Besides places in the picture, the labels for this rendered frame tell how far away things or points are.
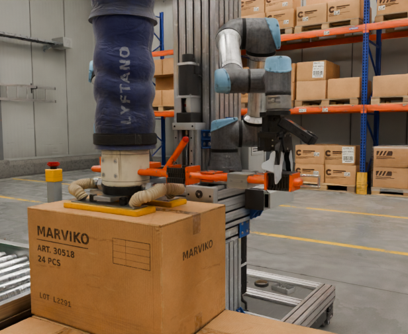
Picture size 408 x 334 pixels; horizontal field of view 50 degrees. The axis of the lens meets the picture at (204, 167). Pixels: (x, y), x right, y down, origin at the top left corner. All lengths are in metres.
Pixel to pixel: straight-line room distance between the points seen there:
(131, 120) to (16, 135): 10.86
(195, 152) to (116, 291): 0.85
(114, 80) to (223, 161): 0.60
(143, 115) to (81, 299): 0.65
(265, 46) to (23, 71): 11.10
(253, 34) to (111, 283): 1.01
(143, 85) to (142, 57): 0.09
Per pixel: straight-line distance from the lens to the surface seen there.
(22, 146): 12.41
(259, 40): 1.72
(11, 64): 12.40
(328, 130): 10.00
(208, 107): 2.10
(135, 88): 1.52
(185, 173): 1.42
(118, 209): 1.47
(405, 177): 8.31
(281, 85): 1.28
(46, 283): 1.71
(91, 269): 1.53
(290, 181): 1.25
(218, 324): 1.63
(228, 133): 1.85
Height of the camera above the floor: 1.23
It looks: 5 degrees down
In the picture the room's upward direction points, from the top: straight up
